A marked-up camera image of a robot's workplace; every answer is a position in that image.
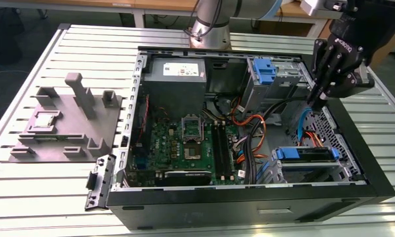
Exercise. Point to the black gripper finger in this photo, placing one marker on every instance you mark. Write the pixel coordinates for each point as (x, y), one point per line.
(320, 61)
(333, 91)

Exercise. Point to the hard disk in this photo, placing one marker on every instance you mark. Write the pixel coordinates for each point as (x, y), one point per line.
(288, 153)

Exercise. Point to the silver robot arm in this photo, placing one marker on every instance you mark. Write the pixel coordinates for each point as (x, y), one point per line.
(212, 34)

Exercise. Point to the metal disk bay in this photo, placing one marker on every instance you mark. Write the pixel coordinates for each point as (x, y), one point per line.
(310, 165)

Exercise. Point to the blue drive latch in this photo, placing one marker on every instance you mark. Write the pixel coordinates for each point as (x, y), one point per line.
(265, 71)

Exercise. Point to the metal drive cage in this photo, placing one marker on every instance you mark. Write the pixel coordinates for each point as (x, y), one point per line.
(254, 96)

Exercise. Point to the black RAM slot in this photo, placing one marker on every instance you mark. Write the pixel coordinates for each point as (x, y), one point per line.
(218, 150)

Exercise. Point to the grey power supply unit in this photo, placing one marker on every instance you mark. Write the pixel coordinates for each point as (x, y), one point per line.
(174, 93)

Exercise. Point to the CPU socket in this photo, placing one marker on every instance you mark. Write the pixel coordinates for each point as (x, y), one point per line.
(194, 153)

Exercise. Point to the green motherboard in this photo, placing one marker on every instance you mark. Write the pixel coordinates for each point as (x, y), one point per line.
(165, 138)

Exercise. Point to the black graphics card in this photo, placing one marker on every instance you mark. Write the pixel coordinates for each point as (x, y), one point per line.
(185, 176)

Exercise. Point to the black PC case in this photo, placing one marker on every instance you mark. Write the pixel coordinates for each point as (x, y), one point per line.
(217, 209)

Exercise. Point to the grey parts rack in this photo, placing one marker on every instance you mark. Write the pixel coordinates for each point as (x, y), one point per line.
(75, 135)

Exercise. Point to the green RAM stick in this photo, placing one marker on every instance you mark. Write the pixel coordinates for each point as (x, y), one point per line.
(61, 138)

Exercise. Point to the silver CPU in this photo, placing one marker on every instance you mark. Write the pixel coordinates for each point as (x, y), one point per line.
(46, 120)

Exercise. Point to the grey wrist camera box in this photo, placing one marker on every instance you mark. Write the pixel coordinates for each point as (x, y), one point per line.
(316, 8)

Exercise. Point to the wooden desk white frame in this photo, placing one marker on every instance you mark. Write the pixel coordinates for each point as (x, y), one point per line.
(293, 10)

